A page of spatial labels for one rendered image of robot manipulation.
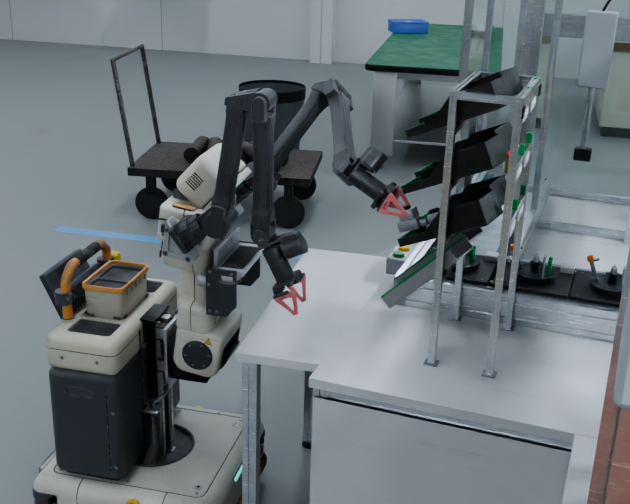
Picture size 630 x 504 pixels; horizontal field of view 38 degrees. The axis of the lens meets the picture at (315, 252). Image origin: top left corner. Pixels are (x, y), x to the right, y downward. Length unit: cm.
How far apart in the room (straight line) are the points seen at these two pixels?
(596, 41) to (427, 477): 201
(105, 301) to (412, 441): 111
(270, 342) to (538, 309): 85
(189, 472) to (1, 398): 136
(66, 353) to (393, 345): 103
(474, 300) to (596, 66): 131
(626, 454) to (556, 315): 168
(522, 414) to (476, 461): 18
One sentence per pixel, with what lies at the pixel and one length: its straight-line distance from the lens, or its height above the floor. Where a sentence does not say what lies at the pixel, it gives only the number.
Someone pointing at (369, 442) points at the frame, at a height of 69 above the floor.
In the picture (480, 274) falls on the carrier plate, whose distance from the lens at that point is 306.
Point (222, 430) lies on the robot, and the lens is 342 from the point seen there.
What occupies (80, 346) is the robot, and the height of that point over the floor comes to 79.
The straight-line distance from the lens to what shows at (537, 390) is 262.
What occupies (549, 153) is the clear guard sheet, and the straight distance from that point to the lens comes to 434.
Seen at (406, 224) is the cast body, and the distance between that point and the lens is 264.
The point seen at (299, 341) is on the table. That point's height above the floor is 86.
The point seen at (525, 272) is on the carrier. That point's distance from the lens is 306.
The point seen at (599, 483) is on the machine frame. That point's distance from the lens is 141.
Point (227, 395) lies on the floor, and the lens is 419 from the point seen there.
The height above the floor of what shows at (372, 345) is 86.
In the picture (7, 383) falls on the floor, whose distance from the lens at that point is 444.
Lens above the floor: 212
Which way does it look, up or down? 21 degrees down
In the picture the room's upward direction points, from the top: 2 degrees clockwise
